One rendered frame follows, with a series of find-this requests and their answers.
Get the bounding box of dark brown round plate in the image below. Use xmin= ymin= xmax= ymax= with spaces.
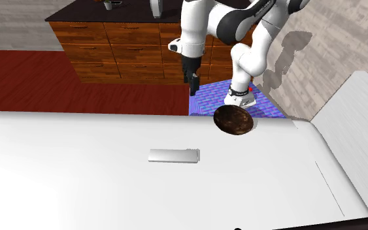
xmin=213 ymin=105 xmax=254 ymax=136

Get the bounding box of wooden chest of drawers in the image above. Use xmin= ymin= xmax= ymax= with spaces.
xmin=44 ymin=0 xmax=258 ymax=86

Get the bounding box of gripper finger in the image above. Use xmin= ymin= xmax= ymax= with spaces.
xmin=189 ymin=73 xmax=201 ymax=97

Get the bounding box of white bed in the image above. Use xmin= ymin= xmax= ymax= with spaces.
xmin=0 ymin=71 xmax=368 ymax=230

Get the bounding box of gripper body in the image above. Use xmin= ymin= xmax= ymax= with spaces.
xmin=180 ymin=56 xmax=203 ymax=84

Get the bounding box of blue patterned robot stand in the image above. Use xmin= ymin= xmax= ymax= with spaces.
xmin=188 ymin=79 xmax=287 ymax=119

